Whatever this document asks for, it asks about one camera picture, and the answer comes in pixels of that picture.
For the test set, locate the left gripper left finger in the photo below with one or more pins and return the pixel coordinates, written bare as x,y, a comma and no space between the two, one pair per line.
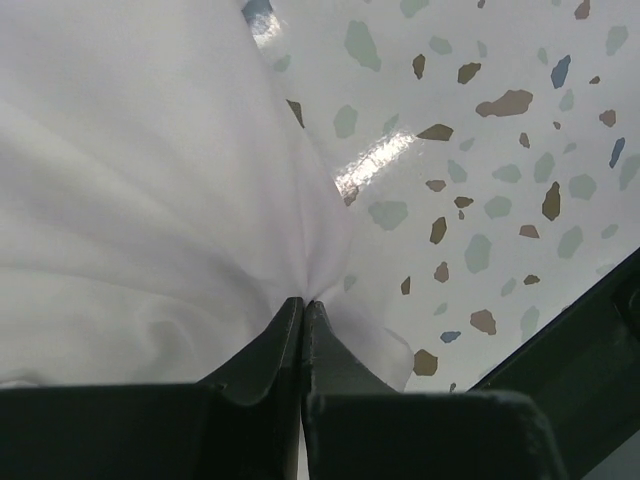
239,422

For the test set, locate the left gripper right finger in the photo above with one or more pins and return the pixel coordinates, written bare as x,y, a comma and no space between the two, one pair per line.
357,427

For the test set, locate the white t shirt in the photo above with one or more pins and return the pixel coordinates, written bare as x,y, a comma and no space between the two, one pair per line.
159,200

